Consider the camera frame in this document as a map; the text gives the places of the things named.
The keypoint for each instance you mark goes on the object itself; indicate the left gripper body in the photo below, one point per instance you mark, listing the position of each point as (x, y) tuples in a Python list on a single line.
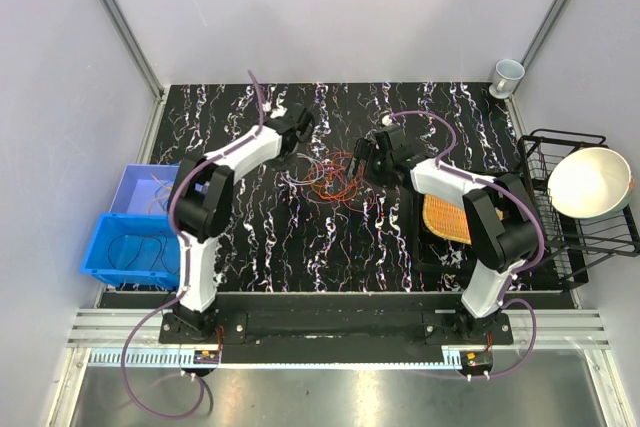
[(287, 155)]

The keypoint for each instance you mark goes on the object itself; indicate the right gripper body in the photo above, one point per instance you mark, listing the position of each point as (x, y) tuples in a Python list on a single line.
[(377, 167)]

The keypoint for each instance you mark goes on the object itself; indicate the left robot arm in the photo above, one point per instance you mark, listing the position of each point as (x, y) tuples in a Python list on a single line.
[(200, 208)]

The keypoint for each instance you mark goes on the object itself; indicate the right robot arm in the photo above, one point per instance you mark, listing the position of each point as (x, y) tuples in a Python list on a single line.
[(505, 231)]

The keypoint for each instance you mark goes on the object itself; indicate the woven bamboo basket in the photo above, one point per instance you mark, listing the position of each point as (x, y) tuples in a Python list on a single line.
[(445, 220)]

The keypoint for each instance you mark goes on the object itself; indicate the white mug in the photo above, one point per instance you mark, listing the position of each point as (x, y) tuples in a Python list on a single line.
[(506, 77)]

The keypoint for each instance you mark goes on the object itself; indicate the lavender plastic bin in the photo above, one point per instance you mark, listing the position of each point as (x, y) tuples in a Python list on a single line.
[(144, 189)]

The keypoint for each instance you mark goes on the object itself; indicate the white bowl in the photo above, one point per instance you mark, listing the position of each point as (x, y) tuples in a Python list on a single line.
[(591, 183)]

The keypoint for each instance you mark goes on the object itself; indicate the blue plastic bin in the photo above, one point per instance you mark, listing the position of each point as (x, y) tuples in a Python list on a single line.
[(133, 249)]

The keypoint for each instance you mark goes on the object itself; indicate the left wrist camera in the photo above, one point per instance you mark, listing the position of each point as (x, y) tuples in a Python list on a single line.
[(273, 111)]

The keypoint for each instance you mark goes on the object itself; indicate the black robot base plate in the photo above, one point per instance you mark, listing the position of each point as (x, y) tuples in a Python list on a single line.
[(431, 318)]

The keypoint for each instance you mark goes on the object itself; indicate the black wire dish rack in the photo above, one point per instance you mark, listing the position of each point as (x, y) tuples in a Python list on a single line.
[(577, 243)]

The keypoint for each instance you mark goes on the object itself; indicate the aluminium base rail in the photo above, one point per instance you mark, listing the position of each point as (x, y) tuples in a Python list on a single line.
[(111, 339)]

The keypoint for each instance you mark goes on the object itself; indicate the aluminium frame post left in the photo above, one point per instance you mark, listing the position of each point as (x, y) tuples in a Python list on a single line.
[(132, 46)]

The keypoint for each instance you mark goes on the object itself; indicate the aluminium frame post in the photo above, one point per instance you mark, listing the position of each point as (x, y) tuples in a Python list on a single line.
[(132, 46), (544, 31)]

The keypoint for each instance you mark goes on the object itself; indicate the aluminium frame post right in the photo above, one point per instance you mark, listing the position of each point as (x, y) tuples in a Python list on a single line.
[(544, 31)]

